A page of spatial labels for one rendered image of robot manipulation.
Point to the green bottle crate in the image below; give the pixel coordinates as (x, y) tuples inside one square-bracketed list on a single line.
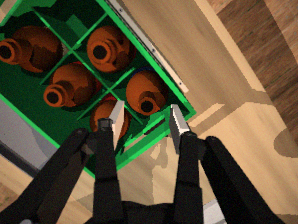
[(69, 20)]

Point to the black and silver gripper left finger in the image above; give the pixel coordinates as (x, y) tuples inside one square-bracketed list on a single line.
[(44, 199)]

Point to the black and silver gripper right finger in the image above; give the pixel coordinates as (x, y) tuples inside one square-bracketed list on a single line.
[(238, 199)]

